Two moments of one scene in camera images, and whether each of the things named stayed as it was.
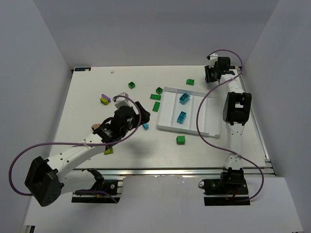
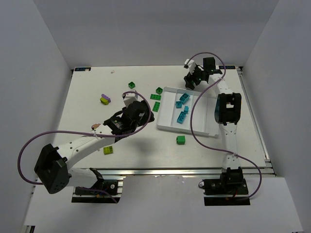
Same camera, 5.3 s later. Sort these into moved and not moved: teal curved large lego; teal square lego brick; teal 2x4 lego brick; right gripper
Moved: teal square lego brick; right gripper
Not moved: teal curved large lego; teal 2x4 lego brick
